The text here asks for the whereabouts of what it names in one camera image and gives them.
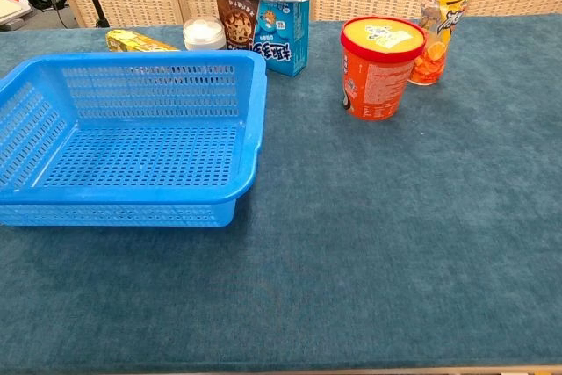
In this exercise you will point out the white side table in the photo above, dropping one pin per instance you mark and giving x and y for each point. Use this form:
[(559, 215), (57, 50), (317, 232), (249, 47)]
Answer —
[(11, 10)]

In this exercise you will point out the yellow snack packet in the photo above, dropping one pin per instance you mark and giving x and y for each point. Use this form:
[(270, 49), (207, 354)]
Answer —
[(127, 41)]

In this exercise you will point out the orange instant noodle cup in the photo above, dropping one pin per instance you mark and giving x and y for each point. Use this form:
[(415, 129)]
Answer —
[(377, 81)]

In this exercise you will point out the teal table cloth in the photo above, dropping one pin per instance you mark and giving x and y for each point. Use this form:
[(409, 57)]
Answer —
[(373, 239)]

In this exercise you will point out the blue perforated plastic basket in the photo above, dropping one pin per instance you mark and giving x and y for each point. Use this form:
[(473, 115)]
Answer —
[(131, 199)]

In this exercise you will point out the orange drink bottle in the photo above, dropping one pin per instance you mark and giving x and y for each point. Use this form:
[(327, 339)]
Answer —
[(439, 19)]

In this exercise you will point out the blue chocolate cookie box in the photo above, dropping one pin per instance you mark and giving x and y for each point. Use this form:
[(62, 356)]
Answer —
[(278, 45)]

